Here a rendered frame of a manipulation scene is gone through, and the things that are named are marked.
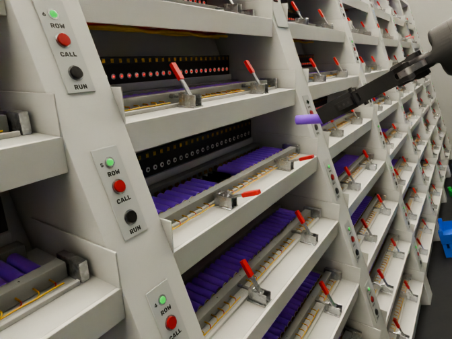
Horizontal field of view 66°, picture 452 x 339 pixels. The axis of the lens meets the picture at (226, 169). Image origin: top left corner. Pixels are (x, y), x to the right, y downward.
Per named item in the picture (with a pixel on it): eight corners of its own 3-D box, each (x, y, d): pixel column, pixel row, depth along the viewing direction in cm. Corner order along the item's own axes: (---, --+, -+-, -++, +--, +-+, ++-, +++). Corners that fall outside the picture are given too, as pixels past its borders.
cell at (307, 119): (295, 125, 67) (328, 124, 63) (294, 116, 67) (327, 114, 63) (298, 123, 68) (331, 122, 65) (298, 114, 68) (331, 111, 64)
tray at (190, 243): (316, 171, 100) (318, 138, 97) (175, 280, 52) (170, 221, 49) (255, 161, 111) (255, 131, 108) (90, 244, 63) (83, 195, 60)
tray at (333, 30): (344, 42, 152) (347, 7, 148) (286, 38, 104) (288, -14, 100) (300, 44, 163) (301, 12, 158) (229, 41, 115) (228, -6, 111)
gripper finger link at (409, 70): (440, 62, 51) (440, 64, 47) (403, 81, 54) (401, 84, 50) (432, 48, 51) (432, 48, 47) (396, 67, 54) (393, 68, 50)
